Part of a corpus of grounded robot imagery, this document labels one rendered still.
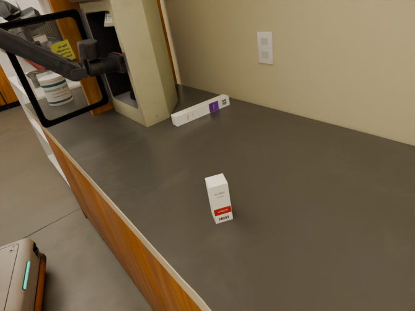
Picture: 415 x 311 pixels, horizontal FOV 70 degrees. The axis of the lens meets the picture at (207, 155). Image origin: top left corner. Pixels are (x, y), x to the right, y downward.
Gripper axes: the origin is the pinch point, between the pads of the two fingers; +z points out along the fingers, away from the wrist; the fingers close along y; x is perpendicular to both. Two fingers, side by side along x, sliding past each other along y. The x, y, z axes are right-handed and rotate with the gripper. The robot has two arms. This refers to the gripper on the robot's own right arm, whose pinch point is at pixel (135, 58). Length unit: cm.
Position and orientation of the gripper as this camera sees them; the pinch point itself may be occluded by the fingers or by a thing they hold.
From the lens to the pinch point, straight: 129.4
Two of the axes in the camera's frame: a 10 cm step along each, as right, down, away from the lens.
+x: 0.8, 8.7, 4.9
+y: -6.3, -3.3, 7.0
